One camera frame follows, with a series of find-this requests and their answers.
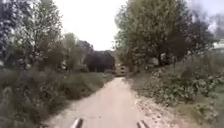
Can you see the dark trees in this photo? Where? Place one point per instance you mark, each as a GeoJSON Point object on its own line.
{"type": "Point", "coordinates": [99, 61]}

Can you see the pale dirt path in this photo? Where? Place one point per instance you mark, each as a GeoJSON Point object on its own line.
{"type": "Point", "coordinates": [111, 100]}

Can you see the large green tree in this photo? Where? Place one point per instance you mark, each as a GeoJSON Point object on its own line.
{"type": "Point", "coordinates": [160, 30]}

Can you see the gravel strip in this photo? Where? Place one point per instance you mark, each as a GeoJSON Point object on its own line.
{"type": "Point", "coordinates": [156, 113]}

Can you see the robot's own part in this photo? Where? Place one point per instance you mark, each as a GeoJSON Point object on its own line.
{"type": "Point", "coordinates": [78, 123]}
{"type": "Point", "coordinates": [142, 124]}

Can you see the wild green undergrowth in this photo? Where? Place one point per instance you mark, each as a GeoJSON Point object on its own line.
{"type": "Point", "coordinates": [36, 90]}
{"type": "Point", "coordinates": [186, 83]}

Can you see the row of trees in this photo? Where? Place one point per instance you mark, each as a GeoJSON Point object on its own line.
{"type": "Point", "coordinates": [36, 36]}

